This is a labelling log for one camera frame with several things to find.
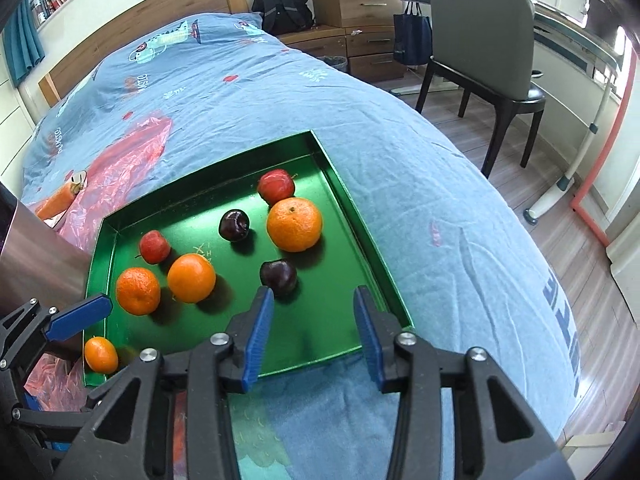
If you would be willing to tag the blue printed blanket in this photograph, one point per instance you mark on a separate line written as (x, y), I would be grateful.
(400, 160)

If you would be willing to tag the small mandarin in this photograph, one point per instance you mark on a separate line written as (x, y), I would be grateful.
(101, 354)

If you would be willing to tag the teal curtain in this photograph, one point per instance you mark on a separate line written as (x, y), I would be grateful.
(27, 40)

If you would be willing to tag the small red fruit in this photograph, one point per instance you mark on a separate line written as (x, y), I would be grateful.
(276, 186)
(155, 246)

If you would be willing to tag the bumpy mandarin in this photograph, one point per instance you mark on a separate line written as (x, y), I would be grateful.
(138, 290)

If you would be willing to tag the large orange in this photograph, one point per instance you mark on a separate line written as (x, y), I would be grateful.
(294, 224)

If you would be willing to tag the white wardrobe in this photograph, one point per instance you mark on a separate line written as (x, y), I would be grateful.
(10, 120)

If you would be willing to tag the dark purple plum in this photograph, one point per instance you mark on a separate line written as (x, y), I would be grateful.
(279, 275)
(234, 225)

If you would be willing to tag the salmon pink frame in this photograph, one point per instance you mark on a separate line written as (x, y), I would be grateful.
(602, 160)

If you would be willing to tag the stainless steel cylinder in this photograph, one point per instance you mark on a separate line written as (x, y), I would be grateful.
(35, 260)

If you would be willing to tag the dark blue tote bag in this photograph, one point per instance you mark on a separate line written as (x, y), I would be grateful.
(412, 35)

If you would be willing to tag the wooden headboard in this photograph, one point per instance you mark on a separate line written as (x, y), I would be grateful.
(150, 10)

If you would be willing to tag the orange carrot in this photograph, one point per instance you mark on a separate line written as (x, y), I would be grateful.
(57, 202)

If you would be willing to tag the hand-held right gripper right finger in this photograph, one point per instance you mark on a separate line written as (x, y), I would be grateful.
(367, 340)

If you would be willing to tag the dark grey chair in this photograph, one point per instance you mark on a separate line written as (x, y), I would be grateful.
(475, 25)

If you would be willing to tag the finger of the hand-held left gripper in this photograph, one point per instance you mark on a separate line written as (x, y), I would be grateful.
(80, 316)
(45, 414)

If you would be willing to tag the mesh trash bin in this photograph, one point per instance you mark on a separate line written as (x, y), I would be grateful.
(335, 63)

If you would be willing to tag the black monitor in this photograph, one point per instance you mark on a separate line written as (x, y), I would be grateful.
(602, 17)

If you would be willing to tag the green metal tray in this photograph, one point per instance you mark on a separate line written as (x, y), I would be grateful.
(310, 330)

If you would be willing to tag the beige cardboard piece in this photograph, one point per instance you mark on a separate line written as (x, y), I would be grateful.
(595, 441)

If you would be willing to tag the wooden drawer cabinet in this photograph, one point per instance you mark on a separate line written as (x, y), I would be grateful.
(350, 0)

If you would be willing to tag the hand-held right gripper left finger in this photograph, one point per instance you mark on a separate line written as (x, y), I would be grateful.
(257, 340)

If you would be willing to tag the pink plastic sheet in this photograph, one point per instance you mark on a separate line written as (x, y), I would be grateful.
(135, 145)

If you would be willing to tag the smooth orange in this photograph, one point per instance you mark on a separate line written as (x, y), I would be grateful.
(191, 278)

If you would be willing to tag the black backpack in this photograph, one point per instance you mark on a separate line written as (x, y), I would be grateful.
(282, 10)

